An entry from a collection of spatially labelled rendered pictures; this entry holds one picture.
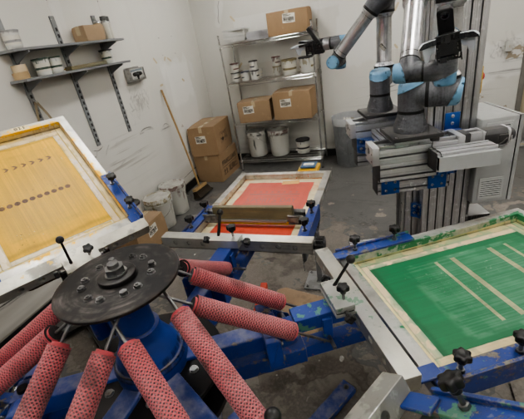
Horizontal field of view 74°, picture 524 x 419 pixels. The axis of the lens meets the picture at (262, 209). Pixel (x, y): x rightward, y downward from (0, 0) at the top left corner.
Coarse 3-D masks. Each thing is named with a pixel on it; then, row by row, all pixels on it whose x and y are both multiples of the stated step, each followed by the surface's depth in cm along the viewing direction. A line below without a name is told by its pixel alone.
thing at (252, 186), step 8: (256, 184) 217; (264, 184) 215; (272, 184) 213; (248, 192) 207; (240, 200) 198; (216, 224) 177; (224, 224) 176; (240, 224) 173; (248, 224) 172; (216, 232) 170; (224, 232) 169; (240, 232) 166; (248, 232) 165
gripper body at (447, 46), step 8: (448, 32) 109; (456, 32) 104; (448, 40) 106; (456, 40) 105; (440, 48) 108; (448, 48) 107; (456, 48) 106; (440, 56) 109; (448, 56) 108; (456, 56) 108
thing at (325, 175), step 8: (240, 176) 223; (248, 176) 224; (256, 176) 222; (264, 176) 220; (272, 176) 219; (280, 176) 217; (288, 176) 215; (296, 176) 213; (304, 176) 212; (312, 176) 210; (320, 176) 209; (328, 176) 201; (232, 184) 214; (240, 184) 218; (320, 184) 193; (328, 184) 198; (224, 192) 204; (232, 192) 207; (320, 192) 184; (216, 200) 195; (224, 200) 196; (320, 200) 176; (200, 224) 172; (200, 232) 172
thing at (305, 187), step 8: (280, 184) 211; (296, 184) 207; (304, 184) 205; (312, 184) 204; (304, 192) 195; (296, 200) 187; (304, 200) 186; (296, 208) 179; (256, 224) 170; (264, 224) 169; (272, 224) 168; (280, 224) 167; (256, 232) 164; (264, 232) 163; (272, 232) 162; (280, 232) 160; (288, 232) 159
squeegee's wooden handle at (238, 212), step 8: (216, 208) 171; (224, 208) 170; (232, 208) 168; (240, 208) 167; (248, 208) 165; (256, 208) 164; (264, 208) 162; (272, 208) 161; (280, 208) 160; (288, 208) 159; (224, 216) 172; (232, 216) 170; (240, 216) 169; (248, 216) 167; (256, 216) 166; (264, 216) 165; (272, 216) 163; (280, 216) 162
